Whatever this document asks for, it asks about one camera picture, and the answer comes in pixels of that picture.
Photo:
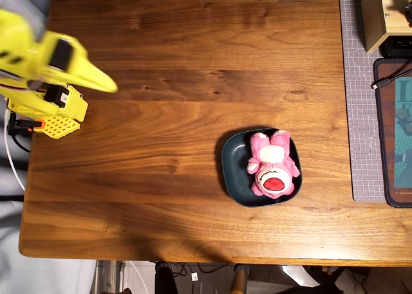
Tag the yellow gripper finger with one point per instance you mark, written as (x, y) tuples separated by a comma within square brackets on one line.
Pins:
[(96, 73), (93, 85)]

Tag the pink strawberry bear plush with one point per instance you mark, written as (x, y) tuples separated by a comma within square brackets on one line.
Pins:
[(273, 165)]

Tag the yellow perforated robot base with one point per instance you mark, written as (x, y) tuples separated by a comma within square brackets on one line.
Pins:
[(59, 128)]

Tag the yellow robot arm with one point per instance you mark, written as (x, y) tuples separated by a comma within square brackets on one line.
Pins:
[(14, 33)]

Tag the black orange table clamp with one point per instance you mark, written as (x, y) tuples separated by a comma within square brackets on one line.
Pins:
[(24, 124)]

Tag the dark teal square plate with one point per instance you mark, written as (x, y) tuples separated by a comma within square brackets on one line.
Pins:
[(236, 165)]

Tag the wooden round leg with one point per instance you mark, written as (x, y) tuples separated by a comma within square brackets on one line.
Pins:
[(239, 281)]

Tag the grey cutting mat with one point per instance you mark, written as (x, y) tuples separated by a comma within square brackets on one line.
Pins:
[(360, 114)]

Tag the light wooden box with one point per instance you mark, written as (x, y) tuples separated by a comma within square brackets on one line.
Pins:
[(373, 17)]

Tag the printed mouse pad dark border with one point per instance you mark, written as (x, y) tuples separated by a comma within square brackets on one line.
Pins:
[(387, 130)]

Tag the black electronic device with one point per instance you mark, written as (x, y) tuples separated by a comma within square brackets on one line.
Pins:
[(397, 48)]

